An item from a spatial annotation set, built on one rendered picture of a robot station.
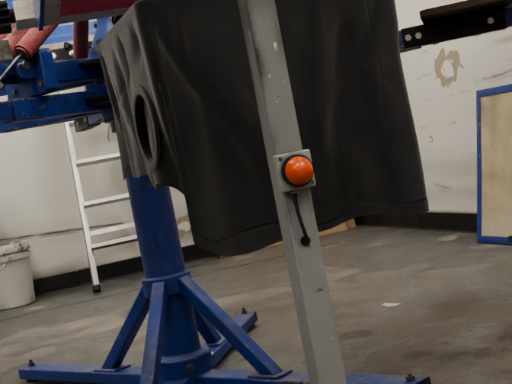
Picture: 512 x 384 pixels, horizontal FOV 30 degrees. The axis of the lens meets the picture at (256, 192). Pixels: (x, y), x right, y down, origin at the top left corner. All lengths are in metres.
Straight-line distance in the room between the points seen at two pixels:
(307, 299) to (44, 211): 4.92
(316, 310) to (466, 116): 3.83
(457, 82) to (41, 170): 2.64
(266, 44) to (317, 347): 0.41
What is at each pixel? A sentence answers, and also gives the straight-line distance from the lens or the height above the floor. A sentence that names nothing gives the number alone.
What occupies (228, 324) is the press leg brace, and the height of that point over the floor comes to 0.20.
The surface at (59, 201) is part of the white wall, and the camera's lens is 6.15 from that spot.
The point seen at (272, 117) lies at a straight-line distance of 1.26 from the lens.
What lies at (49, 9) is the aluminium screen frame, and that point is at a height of 1.06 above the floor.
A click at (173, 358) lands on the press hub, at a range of 2.89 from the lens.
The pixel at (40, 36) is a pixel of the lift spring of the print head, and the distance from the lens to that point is 2.63.
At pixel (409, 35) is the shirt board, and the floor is 0.91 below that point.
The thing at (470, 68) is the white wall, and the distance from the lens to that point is 4.97.
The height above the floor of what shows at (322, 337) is 0.42.
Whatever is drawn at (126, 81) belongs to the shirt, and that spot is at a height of 0.85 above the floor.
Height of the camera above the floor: 0.70
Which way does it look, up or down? 3 degrees down
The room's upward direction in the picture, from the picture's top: 11 degrees counter-clockwise
